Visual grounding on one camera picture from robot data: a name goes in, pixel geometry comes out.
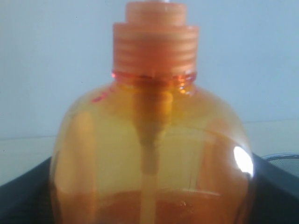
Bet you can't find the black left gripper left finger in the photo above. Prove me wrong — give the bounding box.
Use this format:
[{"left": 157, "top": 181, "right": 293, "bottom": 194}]
[{"left": 0, "top": 158, "right": 54, "bottom": 224}]

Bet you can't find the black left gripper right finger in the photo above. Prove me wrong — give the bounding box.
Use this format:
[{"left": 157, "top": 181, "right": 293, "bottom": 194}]
[{"left": 249, "top": 154, "right": 299, "bottom": 224}]

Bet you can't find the orange pump soap bottle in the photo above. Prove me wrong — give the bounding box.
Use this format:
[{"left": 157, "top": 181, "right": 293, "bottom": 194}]
[{"left": 50, "top": 0, "right": 255, "bottom": 224}]

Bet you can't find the steel mesh strainer bowl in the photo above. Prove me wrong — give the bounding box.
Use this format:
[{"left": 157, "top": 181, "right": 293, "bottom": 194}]
[{"left": 262, "top": 153, "right": 299, "bottom": 177}]

